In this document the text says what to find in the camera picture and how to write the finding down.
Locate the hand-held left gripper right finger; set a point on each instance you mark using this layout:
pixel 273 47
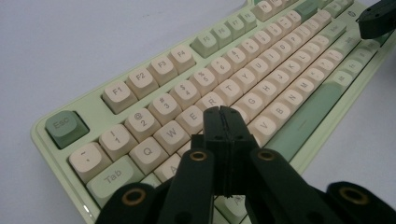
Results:
pixel 238 137

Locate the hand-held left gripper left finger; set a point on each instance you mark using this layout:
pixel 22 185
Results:
pixel 216 130

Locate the green and cream keyboard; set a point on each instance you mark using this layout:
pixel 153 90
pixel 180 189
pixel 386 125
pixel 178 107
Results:
pixel 162 67

